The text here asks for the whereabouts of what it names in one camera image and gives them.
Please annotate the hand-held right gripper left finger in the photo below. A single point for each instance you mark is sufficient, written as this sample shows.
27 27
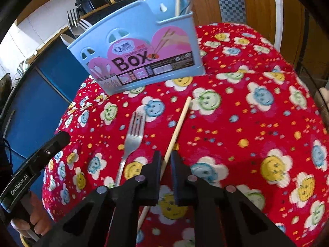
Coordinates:
154 182

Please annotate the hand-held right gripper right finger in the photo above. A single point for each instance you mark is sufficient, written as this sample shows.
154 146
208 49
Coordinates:
177 185

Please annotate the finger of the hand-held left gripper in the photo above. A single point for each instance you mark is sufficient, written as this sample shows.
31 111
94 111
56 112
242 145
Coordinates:
55 142

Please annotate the silver fork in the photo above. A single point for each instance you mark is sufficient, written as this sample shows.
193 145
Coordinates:
86 25
72 20
133 136

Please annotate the light wooden chopstick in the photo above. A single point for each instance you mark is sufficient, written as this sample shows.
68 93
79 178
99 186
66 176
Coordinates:
178 128

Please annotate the pale spoon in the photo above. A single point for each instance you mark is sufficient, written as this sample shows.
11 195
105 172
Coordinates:
67 40

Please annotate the light blue plastic utensil box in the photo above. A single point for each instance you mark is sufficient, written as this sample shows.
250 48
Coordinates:
154 43

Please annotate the person's left hand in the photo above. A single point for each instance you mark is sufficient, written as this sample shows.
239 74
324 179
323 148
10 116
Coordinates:
38 218

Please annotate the blue kitchen counter cabinet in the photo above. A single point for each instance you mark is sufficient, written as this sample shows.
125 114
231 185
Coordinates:
30 113

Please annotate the red smiley flower tablecloth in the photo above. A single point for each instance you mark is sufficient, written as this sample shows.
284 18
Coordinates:
231 133

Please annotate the dark wok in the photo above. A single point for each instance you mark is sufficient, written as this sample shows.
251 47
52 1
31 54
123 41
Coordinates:
5 87

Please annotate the steel kettle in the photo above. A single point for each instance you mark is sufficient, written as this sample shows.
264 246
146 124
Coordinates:
23 67

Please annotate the black air fryer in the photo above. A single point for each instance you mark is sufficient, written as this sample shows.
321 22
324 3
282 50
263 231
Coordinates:
90 0

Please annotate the wooden door with glass pane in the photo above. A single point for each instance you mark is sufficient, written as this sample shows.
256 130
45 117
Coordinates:
203 5

